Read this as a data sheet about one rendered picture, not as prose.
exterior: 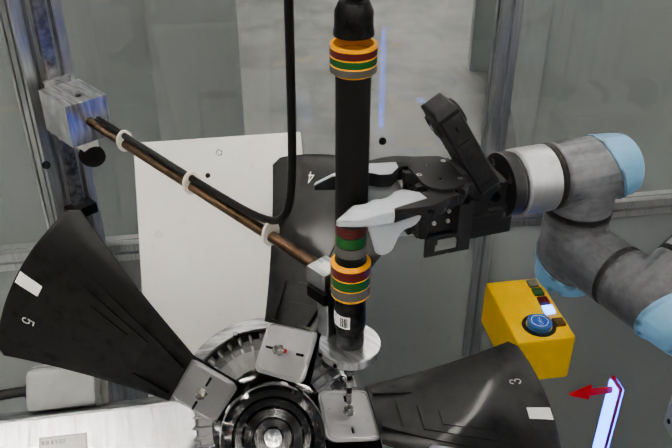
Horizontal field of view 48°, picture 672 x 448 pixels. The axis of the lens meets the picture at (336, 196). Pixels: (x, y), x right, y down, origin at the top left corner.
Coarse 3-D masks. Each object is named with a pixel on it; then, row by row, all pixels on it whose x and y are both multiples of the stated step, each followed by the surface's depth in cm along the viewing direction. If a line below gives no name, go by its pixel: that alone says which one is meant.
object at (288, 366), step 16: (272, 336) 95; (288, 336) 93; (304, 336) 92; (272, 352) 94; (288, 352) 92; (304, 352) 91; (256, 368) 95; (272, 368) 93; (288, 368) 91; (304, 368) 89
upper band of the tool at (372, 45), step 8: (336, 40) 69; (344, 40) 70; (368, 40) 69; (336, 48) 67; (344, 48) 70; (352, 48) 70; (360, 48) 70; (368, 48) 67; (376, 48) 67; (376, 56) 68; (376, 64) 68
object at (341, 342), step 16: (352, 0) 65; (368, 0) 66; (336, 16) 66; (352, 16) 65; (368, 16) 65; (336, 32) 66; (352, 32) 66; (368, 32) 66; (336, 304) 82; (352, 304) 81; (336, 320) 83; (352, 320) 82; (336, 336) 85; (352, 336) 84
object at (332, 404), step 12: (324, 396) 95; (336, 396) 95; (360, 396) 95; (324, 408) 92; (336, 408) 93; (360, 408) 93; (324, 420) 91; (336, 420) 91; (348, 420) 91; (360, 420) 91; (372, 420) 92; (336, 432) 89; (348, 432) 89; (360, 432) 89; (372, 432) 90
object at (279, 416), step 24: (240, 384) 96; (264, 384) 86; (288, 384) 88; (240, 408) 85; (264, 408) 86; (288, 408) 86; (312, 408) 86; (216, 432) 94; (240, 432) 85; (264, 432) 85; (288, 432) 86; (312, 432) 86
